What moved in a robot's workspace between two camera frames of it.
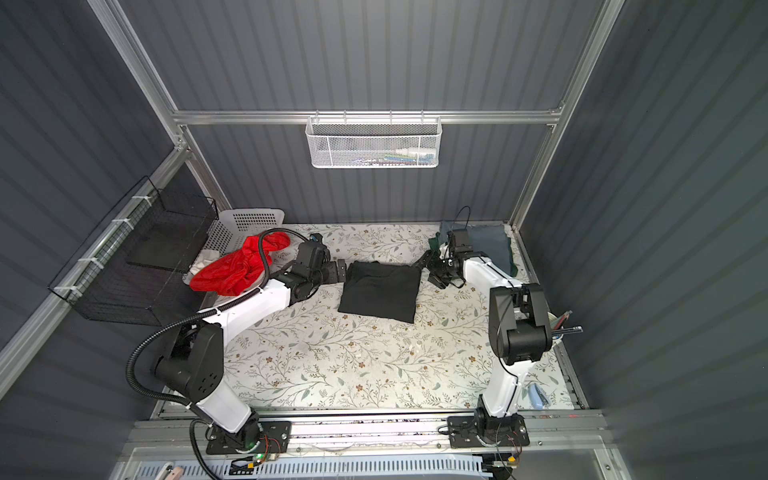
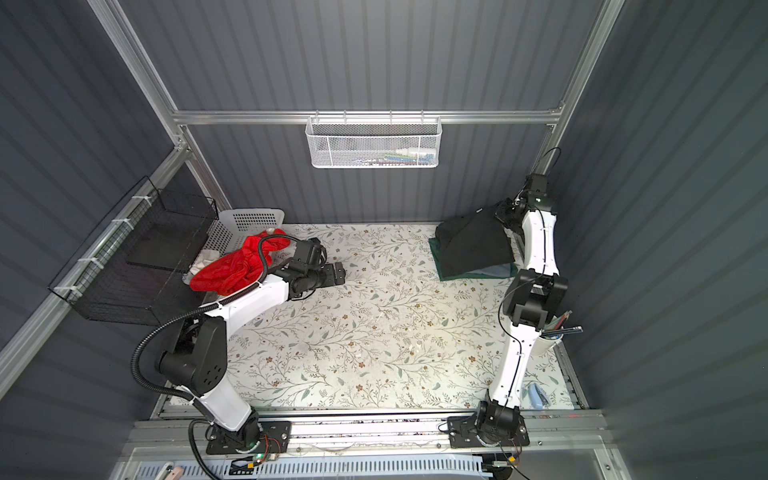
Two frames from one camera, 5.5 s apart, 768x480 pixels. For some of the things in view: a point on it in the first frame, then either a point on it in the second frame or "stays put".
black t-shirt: (382, 290) -> (474, 242)
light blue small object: (537, 397) stays put
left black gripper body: (329, 275) stays put
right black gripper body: (439, 268) -> (507, 213)
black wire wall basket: (133, 266) stays put
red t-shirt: (240, 268) stays put
